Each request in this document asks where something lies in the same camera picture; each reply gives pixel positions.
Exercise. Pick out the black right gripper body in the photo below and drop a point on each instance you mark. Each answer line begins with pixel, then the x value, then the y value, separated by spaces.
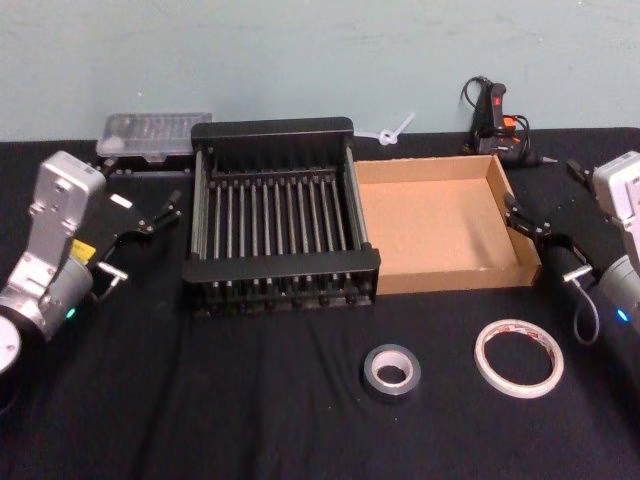
pixel 565 257

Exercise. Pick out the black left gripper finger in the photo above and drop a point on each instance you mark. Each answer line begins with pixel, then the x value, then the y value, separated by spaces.
pixel 111 167
pixel 150 227

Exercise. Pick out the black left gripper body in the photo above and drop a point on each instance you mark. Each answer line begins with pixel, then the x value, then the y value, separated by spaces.
pixel 112 222

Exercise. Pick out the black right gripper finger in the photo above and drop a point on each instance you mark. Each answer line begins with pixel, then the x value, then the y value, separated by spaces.
pixel 530 225
pixel 580 175

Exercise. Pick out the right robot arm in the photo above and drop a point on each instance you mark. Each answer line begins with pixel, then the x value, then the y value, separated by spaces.
pixel 621 192

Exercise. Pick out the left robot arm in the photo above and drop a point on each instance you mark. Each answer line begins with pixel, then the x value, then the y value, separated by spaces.
pixel 60 200

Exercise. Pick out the clear plastic case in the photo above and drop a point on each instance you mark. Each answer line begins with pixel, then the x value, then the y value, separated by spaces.
pixel 150 132

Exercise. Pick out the shallow brown cardboard tray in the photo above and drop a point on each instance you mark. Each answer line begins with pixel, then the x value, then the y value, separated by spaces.
pixel 430 225

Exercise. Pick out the black rack with steel bars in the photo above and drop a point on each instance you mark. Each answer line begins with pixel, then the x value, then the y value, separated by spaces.
pixel 280 266

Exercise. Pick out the roll of white tape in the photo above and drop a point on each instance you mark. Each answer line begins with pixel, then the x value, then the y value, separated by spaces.
pixel 520 391

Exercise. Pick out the black table cloth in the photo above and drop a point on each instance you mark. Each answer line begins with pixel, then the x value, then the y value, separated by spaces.
pixel 250 410

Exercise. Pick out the roll of silver tape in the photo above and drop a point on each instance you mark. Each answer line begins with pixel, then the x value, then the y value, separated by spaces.
pixel 372 381

